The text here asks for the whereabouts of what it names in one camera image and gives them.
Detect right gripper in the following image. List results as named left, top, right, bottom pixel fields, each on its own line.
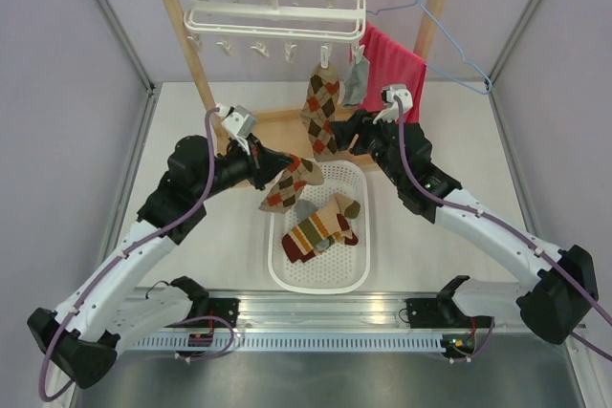
left=329, top=108, right=405, bottom=186

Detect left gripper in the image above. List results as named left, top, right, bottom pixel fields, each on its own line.
left=195, top=133, right=294, bottom=202

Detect argyle sock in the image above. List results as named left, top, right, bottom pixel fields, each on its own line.
left=299, top=63, right=340, bottom=161
left=259, top=154, right=324, bottom=214

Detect grey sock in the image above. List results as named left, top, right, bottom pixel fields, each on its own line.
left=342, top=57, right=370, bottom=107
left=295, top=199, right=333, bottom=254

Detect beige striped sock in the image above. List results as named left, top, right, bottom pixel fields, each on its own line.
left=328, top=214, right=359, bottom=246
left=281, top=193, right=361, bottom=264

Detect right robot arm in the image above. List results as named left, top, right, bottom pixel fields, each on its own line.
left=331, top=110, right=599, bottom=344

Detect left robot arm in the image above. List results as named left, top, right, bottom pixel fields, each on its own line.
left=27, top=136, right=294, bottom=389

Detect white clip sock hanger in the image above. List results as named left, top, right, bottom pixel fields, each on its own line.
left=184, top=0, right=366, bottom=68

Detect pink towel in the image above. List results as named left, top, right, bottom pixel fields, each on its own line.
left=360, top=23, right=426, bottom=123

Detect white perforated plastic basket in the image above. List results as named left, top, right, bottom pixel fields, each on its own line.
left=267, top=160, right=371, bottom=294

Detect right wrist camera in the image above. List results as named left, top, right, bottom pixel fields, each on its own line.
left=373, top=84, right=413, bottom=125

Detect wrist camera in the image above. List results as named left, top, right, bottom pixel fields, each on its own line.
left=215, top=103, right=257, bottom=154
left=373, top=84, right=413, bottom=125

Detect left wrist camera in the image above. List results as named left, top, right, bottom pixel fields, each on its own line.
left=215, top=103, right=257, bottom=154

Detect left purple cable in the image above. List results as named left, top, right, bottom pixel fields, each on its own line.
left=38, top=106, right=238, bottom=402

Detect purple cable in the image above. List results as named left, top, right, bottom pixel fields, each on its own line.
left=38, top=106, right=238, bottom=402
left=382, top=92, right=612, bottom=361

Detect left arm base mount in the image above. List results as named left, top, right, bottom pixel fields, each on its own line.
left=169, top=276, right=240, bottom=329

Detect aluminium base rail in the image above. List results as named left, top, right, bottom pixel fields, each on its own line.
left=128, top=289, right=587, bottom=337

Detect blue wire hanger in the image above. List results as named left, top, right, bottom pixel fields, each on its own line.
left=372, top=0, right=493, bottom=96

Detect white slotted cable duct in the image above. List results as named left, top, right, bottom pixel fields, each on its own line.
left=131, top=332, right=446, bottom=354

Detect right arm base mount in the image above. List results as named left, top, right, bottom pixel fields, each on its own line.
left=404, top=275, right=495, bottom=364

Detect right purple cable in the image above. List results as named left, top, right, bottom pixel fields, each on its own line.
left=382, top=92, right=612, bottom=361

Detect right aluminium frame post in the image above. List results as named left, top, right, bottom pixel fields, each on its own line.
left=487, top=0, right=544, bottom=91

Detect aluminium frame post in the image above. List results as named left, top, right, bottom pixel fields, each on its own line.
left=487, top=0, right=544, bottom=91
left=93, top=0, right=156, bottom=96

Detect left aluminium frame post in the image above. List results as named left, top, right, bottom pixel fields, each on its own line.
left=93, top=0, right=156, bottom=96

